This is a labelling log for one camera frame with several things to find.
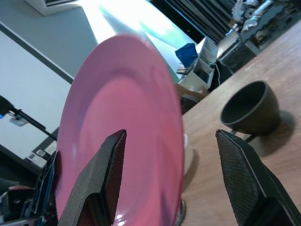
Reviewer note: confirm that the black bowl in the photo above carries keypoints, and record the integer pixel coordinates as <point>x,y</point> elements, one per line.
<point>265,110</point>

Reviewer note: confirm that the black mesh crate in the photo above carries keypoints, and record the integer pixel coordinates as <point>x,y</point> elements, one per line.
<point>237,56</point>

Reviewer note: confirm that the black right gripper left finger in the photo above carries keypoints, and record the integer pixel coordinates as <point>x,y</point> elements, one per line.
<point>94,183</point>

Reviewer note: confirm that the pink plate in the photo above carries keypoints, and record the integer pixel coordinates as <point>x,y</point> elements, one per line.
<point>131,94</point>

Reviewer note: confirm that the blue plastic bag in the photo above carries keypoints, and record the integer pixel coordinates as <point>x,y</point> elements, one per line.
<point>187,54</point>

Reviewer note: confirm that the white air conditioner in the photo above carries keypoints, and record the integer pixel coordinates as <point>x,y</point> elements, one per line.
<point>47,7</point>

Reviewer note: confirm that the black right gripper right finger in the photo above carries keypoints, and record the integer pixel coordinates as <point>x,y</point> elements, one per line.
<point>247,183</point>

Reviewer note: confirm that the white storage box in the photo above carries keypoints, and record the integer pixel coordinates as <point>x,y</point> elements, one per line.
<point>192,80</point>

